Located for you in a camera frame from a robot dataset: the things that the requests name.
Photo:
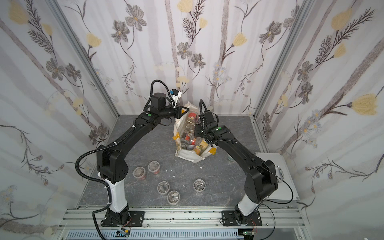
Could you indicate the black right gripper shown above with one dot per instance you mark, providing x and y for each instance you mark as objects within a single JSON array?
[{"x": 199, "y": 130}]

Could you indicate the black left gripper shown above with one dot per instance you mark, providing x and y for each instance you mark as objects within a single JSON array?
[{"x": 176, "y": 112}]

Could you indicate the orange label seed jar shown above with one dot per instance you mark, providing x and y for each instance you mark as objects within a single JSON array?
[{"x": 200, "y": 147}]

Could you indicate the white canvas tote bag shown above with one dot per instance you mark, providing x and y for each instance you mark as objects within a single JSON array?
[{"x": 185, "y": 139}]

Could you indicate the yellow stripe lid seed jar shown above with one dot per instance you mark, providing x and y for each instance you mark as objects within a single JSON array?
[{"x": 199, "y": 185}]

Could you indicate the red green label seed jar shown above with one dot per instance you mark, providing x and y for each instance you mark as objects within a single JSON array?
[{"x": 163, "y": 188}]

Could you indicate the clear lid seed jar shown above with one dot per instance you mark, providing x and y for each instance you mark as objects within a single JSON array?
[{"x": 173, "y": 197}]

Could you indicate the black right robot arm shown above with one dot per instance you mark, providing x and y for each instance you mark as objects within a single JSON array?
[{"x": 210, "y": 120}]

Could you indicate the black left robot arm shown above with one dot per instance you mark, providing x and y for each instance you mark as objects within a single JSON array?
[{"x": 156, "y": 102}]

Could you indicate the red seed jar in bag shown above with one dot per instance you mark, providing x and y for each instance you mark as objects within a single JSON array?
[{"x": 192, "y": 116}]

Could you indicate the silver metal case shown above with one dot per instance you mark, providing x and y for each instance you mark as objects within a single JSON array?
[{"x": 286, "y": 194}]

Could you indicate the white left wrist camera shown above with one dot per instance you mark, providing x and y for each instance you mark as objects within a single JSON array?
[{"x": 175, "y": 96}]

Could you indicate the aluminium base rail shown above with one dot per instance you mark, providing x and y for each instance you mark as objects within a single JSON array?
[{"x": 212, "y": 218}]

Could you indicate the white slotted cable duct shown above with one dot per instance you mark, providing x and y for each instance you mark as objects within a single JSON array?
[{"x": 178, "y": 234}]

